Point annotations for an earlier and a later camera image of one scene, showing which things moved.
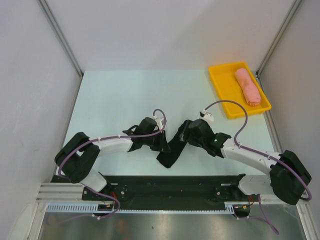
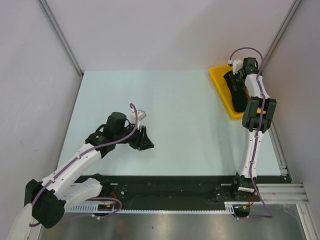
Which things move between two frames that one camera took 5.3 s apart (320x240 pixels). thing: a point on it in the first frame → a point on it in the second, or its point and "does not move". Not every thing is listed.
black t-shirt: x=175 y=146 → x=240 y=93
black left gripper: x=161 y=145 → x=141 y=141
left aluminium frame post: x=47 y=10 does not move
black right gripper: x=191 y=141 → x=235 y=81
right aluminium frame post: x=277 y=37 does not move
